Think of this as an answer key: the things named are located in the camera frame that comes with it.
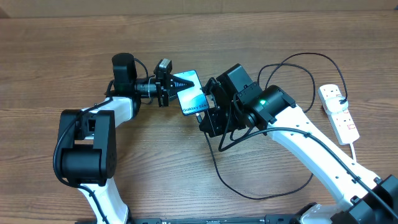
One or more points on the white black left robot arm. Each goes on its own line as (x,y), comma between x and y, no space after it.
(85,154)

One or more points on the white charger adapter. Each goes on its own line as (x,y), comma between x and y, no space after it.
(335,104)

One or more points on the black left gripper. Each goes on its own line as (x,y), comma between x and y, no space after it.
(171,83)

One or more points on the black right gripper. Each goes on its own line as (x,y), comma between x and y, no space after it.
(212,126)

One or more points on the blue Galaxy smartphone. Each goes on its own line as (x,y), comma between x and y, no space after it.
(192,100)

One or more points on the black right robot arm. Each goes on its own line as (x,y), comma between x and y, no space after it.
(361,196)

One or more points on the white power strip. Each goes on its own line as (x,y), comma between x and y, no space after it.
(342,122)

